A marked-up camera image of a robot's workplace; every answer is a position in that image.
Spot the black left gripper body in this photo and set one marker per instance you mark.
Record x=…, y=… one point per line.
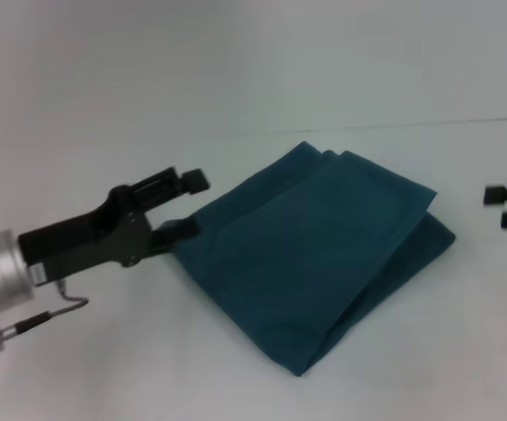
x=95, y=237

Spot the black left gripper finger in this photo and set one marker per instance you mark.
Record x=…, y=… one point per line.
x=179, y=230
x=194, y=181

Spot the teal blue shirt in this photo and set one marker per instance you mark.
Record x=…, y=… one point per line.
x=323, y=263

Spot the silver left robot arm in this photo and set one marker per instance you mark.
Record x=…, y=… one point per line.
x=1, y=272

